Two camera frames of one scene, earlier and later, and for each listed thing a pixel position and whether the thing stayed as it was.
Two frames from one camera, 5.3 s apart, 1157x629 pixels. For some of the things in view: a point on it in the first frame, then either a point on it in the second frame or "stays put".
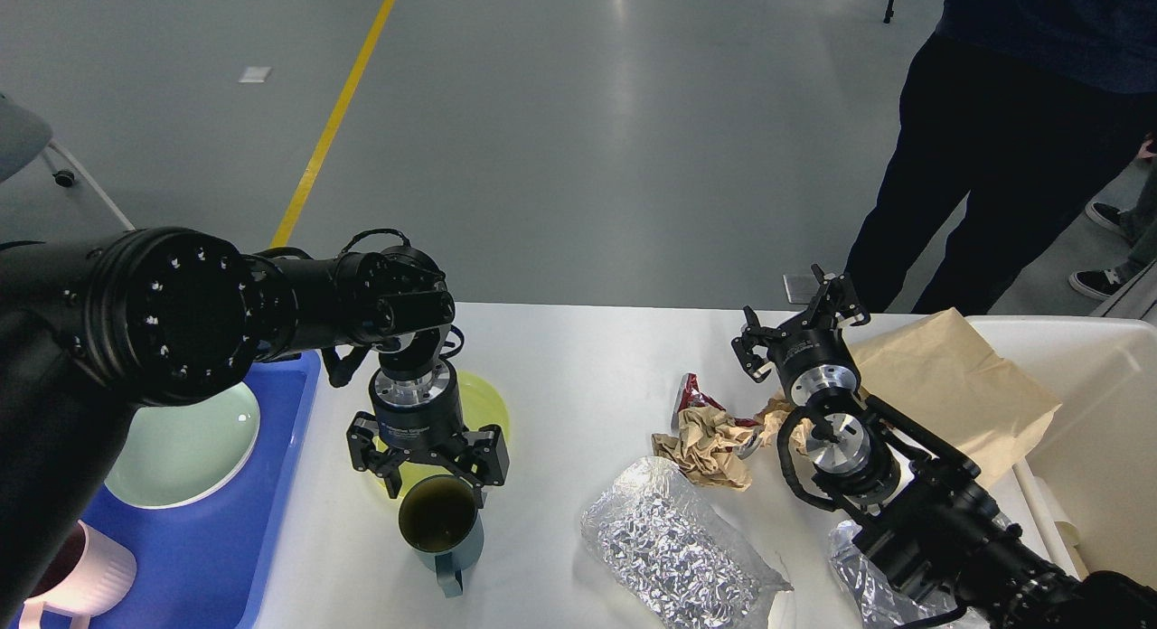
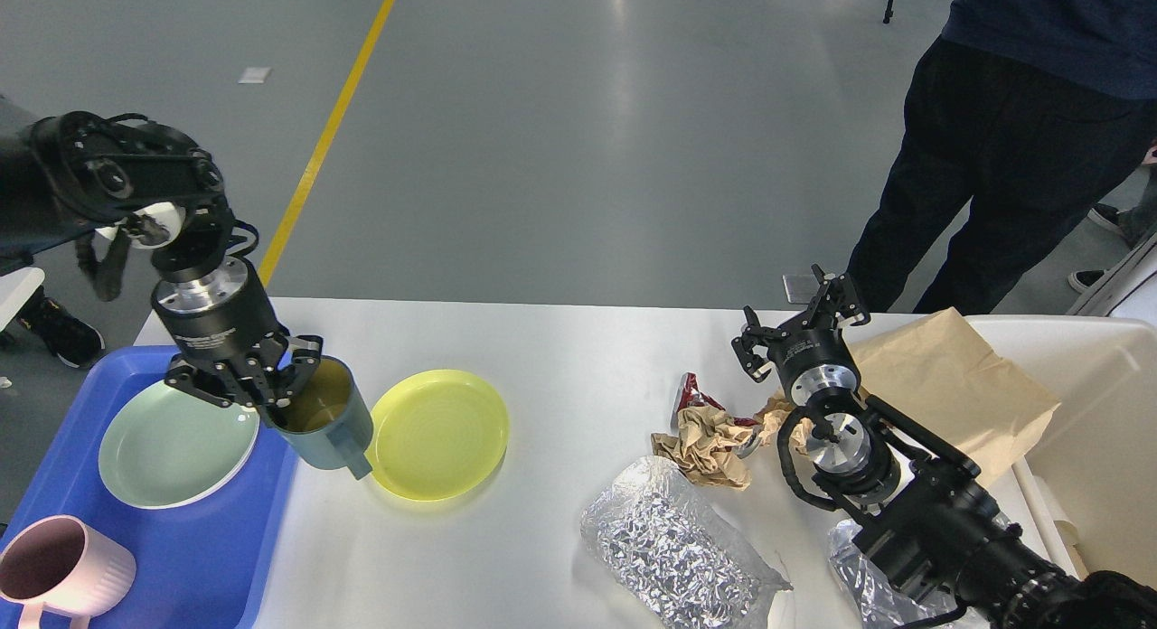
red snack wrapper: [691, 397] stays put
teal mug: [441, 523] → [326, 426]
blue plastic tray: [201, 565] stays put
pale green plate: [175, 455] stays put
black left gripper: [423, 417] → [223, 318]
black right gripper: [811, 355] stays put
